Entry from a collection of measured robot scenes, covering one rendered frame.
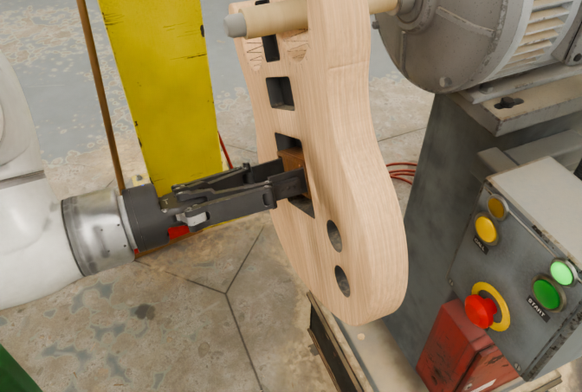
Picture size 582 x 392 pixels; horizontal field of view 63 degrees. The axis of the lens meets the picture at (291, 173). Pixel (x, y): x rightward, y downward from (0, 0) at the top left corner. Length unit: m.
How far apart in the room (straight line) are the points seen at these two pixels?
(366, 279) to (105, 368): 1.32
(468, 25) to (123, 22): 1.08
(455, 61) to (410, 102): 2.07
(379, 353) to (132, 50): 1.09
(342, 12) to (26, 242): 0.37
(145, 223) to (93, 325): 1.29
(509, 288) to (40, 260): 0.50
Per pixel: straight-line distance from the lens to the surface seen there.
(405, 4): 0.59
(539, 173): 0.59
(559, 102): 0.72
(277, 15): 0.52
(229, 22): 0.51
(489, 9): 0.54
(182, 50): 1.52
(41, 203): 0.55
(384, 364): 1.32
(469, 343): 1.02
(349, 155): 0.46
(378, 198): 0.46
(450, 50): 0.58
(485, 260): 0.60
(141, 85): 1.55
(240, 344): 1.66
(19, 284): 0.55
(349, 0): 0.44
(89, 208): 0.54
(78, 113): 2.72
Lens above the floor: 1.48
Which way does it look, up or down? 44 degrees down
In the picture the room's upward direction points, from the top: straight up
